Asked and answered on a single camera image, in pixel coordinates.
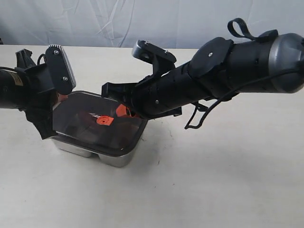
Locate stainless steel lunch box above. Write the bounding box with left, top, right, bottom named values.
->
left=52, top=139, right=140, bottom=168

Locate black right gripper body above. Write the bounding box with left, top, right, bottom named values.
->
left=129, top=56, right=190, bottom=119

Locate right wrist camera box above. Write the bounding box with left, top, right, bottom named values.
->
left=132, top=40, right=177, bottom=64

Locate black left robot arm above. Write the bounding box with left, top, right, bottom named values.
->
left=0, top=45, right=76, bottom=139

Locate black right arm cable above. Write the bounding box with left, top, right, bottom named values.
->
left=184, top=18, right=304, bottom=130

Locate dark transparent lunch box lid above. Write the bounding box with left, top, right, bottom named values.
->
left=53, top=91, right=147, bottom=157

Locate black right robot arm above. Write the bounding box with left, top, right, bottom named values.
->
left=101, top=33, right=304, bottom=119

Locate red toy sausage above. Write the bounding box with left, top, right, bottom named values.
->
left=77, top=111, right=99, bottom=126

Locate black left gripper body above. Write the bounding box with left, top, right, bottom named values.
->
left=15, top=49, right=59, bottom=113

